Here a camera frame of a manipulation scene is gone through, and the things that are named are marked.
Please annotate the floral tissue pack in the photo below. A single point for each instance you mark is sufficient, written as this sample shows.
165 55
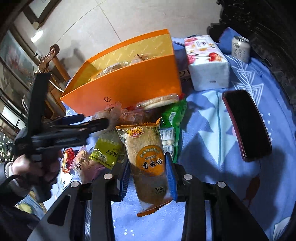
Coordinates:
208 67

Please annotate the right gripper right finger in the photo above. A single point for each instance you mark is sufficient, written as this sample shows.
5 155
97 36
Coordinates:
171 176

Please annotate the green snack packet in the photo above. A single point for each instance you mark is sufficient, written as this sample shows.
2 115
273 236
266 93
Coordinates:
172 117

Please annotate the green yellow cracker packet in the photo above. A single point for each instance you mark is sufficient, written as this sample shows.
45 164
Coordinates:
108 149

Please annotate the pink biscuit bag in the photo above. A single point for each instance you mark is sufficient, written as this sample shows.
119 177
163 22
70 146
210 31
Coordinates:
86 168

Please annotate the framed red painting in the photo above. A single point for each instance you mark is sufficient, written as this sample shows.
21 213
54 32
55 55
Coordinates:
17 60

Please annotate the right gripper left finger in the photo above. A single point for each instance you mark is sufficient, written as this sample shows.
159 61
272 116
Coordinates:
123 179

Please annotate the dark carved wooden sofa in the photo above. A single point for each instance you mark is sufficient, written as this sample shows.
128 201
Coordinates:
270 28

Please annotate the carved wooden chair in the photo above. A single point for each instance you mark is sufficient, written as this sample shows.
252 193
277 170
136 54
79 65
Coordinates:
58 79

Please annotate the dark framed picture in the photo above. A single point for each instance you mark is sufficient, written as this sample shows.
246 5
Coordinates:
38 11

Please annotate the black smartphone red case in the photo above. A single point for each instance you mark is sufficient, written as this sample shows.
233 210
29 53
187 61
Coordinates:
250 130

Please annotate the white drink can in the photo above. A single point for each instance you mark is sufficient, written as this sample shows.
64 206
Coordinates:
240 48

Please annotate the orange cardboard box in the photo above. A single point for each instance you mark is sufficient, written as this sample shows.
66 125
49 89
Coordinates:
135 70

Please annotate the orange rice cake packet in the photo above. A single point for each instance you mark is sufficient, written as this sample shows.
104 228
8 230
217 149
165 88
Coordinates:
146 157

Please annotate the sandwich cracker packet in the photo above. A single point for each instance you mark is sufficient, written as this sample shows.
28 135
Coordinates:
118 116

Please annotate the red snack packet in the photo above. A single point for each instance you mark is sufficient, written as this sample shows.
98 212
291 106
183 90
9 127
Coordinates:
67 160

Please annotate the blue patterned tablecloth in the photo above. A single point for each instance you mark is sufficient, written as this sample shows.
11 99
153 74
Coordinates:
208 149

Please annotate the person's left hand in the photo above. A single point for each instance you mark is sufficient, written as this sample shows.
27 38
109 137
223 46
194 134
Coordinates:
23 166

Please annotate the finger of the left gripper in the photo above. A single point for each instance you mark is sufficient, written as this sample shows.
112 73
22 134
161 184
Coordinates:
86 128
67 120

